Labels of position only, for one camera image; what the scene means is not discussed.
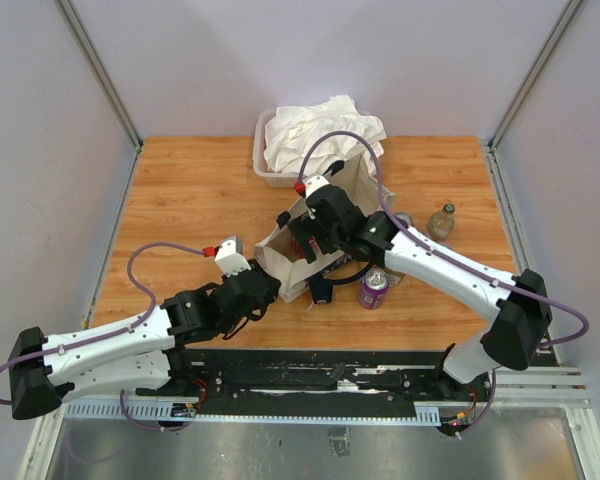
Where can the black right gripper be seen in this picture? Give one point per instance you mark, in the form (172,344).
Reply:
(307,227)

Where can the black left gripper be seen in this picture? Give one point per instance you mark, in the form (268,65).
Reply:
(274,285)

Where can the red soda can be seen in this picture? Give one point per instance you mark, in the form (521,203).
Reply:
(404,218)
(298,246)

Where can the cream canvas tote bag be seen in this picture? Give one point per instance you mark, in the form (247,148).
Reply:
(275,254)

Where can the purple soda can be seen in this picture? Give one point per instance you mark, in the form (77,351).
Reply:
(373,288)

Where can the clear glass bottle green cap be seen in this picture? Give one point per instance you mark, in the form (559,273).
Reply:
(441,224)

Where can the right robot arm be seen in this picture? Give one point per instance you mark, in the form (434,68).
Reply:
(510,305)

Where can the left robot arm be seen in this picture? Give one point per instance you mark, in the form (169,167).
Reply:
(42,379)

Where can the white plastic basket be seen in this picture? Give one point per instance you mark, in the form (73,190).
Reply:
(260,165)

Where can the white crumpled cloth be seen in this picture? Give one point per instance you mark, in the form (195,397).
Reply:
(325,130)

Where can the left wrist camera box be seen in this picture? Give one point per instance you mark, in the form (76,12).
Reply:
(228,256)

